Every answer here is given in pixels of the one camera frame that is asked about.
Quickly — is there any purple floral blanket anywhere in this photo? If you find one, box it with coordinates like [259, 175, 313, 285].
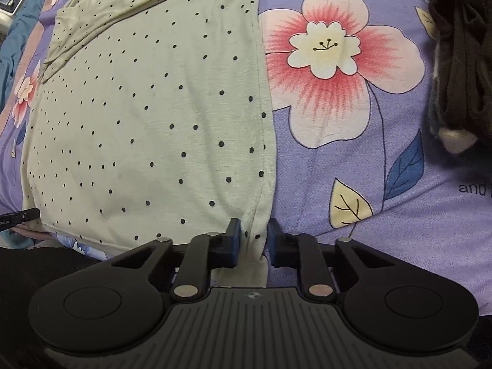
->
[0, 0, 492, 308]

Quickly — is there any green polka dot garment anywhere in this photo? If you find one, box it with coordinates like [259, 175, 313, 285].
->
[21, 0, 277, 289]

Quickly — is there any dark clothes pile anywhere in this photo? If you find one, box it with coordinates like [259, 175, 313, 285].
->
[423, 0, 492, 133]

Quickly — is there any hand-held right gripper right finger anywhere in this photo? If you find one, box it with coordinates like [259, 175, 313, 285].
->
[266, 218, 390, 301]

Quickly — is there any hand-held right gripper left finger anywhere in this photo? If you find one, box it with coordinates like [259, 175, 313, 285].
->
[111, 218, 243, 303]

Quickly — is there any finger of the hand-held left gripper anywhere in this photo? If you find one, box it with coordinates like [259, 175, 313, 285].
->
[0, 208, 41, 232]

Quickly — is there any teal quilt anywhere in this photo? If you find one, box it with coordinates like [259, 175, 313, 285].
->
[0, 0, 64, 108]

